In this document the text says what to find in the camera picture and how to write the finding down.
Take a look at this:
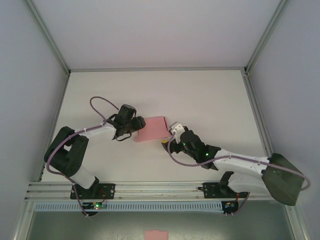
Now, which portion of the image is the pink cloth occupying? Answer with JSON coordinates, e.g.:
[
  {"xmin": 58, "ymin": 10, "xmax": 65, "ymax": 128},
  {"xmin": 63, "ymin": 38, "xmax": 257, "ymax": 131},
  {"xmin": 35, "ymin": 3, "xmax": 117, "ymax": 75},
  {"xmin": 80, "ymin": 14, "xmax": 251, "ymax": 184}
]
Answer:
[{"xmin": 133, "ymin": 115, "xmax": 172, "ymax": 144}]

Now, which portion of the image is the spare pink paper sheet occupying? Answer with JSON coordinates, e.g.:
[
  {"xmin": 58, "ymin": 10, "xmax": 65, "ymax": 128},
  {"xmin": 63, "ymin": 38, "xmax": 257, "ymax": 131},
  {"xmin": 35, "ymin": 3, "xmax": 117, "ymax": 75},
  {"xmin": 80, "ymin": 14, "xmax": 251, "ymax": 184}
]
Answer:
[{"xmin": 144, "ymin": 229, "xmax": 169, "ymax": 240}]

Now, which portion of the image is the circuit board with green light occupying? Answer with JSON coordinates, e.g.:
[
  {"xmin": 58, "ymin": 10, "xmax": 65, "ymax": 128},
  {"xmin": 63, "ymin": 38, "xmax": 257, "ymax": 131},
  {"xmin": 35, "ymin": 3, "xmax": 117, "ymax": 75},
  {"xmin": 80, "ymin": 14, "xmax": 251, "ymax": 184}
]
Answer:
[{"xmin": 83, "ymin": 201, "xmax": 108, "ymax": 210}]

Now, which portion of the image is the wide aluminium mounting rail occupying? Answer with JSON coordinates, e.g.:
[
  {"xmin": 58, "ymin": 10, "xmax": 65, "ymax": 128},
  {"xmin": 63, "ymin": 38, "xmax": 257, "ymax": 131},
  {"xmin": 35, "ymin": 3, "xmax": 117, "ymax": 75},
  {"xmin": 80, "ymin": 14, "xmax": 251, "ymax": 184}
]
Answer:
[{"xmin": 23, "ymin": 178, "xmax": 298, "ymax": 203}]

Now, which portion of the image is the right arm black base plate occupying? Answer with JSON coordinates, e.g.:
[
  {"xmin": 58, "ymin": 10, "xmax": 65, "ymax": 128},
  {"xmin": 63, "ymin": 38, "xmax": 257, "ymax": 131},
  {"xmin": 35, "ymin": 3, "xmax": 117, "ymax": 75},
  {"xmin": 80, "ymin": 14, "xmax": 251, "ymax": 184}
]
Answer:
[{"xmin": 203, "ymin": 181, "xmax": 249, "ymax": 200}]

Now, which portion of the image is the aluminium frame rail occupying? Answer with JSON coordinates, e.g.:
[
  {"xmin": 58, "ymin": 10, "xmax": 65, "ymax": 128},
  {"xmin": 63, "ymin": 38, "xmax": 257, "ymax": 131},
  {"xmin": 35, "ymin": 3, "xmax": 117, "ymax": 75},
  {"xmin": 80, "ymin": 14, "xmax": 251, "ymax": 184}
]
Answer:
[
  {"xmin": 242, "ymin": 73, "xmax": 280, "ymax": 180},
  {"xmin": 68, "ymin": 66, "xmax": 247, "ymax": 73},
  {"xmin": 37, "ymin": 73, "xmax": 71, "ymax": 182}
]

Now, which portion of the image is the white slotted cable duct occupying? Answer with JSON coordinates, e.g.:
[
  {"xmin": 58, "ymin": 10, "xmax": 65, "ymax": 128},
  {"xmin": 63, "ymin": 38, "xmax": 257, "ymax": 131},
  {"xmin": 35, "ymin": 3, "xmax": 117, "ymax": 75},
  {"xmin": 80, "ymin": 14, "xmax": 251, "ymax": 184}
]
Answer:
[{"xmin": 34, "ymin": 201, "xmax": 223, "ymax": 213}]

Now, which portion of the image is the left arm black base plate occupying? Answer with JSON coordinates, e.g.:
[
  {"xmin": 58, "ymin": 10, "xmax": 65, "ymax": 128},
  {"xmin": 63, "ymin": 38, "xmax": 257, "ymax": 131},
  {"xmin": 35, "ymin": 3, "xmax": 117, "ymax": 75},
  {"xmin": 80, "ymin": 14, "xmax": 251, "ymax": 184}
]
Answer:
[{"xmin": 69, "ymin": 183, "xmax": 116, "ymax": 201}]

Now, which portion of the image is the aluminium frame post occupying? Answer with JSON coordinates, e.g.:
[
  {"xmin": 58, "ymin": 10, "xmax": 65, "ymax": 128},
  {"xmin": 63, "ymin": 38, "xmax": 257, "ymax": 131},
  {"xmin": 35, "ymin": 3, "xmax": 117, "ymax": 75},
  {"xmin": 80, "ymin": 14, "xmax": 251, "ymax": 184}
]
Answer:
[
  {"xmin": 243, "ymin": 0, "xmax": 291, "ymax": 76},
  {"xmin": 284, "ymin": 199, "xmax": 313, "ymax": 240},
  {"xmin": 13, "ymin": 201, "xmax": 36, "ymax": 240},
  {"xmin": 24, "ymin": 0, "xmax": 71, "ymax": 76}
]

